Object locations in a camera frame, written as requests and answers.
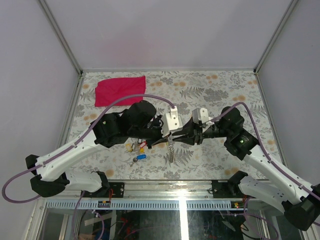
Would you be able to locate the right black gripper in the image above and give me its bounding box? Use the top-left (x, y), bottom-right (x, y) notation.
top-left (172, 116), bottom-right (231, 146)

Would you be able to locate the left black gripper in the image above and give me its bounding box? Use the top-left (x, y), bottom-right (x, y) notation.
top-left (130, 115), bottom-right (173, 150)

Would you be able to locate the blue tag key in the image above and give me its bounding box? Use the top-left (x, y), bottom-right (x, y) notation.
top-left (130, 154), bottom-right (147, 167)

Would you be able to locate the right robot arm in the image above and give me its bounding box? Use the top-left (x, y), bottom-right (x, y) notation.
top-left (172, 105), bottom-right (320, 231)

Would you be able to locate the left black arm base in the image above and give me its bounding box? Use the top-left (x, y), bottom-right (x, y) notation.
top-left (109, 182), bottom-right (125, 199)

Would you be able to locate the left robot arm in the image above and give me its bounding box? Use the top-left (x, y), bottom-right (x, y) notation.
top-left (25, 100), bottom-right (178, 198)

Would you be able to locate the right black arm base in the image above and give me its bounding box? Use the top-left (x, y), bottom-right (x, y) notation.
top-left (207, 180), bottom-right (236, 199)

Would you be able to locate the red tag key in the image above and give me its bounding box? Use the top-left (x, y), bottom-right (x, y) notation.
top-left (139, 141), bottom-right (147, 149)

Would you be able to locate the yellow tag key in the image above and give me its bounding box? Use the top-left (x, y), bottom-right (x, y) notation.
top-left (125, 143), bottom-right (135, 153)

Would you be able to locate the pink folded cloth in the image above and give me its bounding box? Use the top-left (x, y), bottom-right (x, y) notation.
top-left (94, 76), bottom-right (146, 107)

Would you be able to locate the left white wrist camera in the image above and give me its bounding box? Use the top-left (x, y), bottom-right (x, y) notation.
top-left (161, 106), bottom-right (183, 137)

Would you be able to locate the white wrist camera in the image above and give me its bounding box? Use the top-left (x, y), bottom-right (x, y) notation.
top-left (192, 107), bottom-right (214, 128)
top-left (161, 106), bottom-right (183, 137)

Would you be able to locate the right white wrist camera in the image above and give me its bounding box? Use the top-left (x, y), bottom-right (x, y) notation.
top-left (192, 107), bottom-right (214, 128)

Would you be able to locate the aluminium front rail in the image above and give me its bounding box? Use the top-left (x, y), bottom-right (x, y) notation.
top-left (62, 179), bottom-right (283, 201)

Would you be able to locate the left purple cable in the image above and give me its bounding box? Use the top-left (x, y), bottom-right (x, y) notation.
top-left (1, 94), bottom-right (176, 205)

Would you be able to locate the purple cable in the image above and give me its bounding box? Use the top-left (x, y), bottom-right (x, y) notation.
top-left (208, 101), bottom-right (320, 201)
top-left (1, 94), bottom-right (176, 205)

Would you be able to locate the white slotted cable duct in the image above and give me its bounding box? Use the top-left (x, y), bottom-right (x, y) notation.
top-left (46, 199), bottom-right (244, 211)

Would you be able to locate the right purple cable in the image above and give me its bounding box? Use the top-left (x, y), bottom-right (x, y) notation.
top-left (208, 101), bottom-right (320, 201)

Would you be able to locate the left aluminium frame post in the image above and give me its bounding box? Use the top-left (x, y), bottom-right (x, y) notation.
top-left (36, 0), bottom-right (83, 76)

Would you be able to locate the aluminium frame post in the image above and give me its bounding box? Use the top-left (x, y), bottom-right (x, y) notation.
top-left (36, 0), bottom-right (83, 76)
top-left (253, 0), bottom-right (301, 75)

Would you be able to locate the right aluminium frame post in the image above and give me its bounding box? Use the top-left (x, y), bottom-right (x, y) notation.
top-left (253, 0), bottom-right (301, 75)

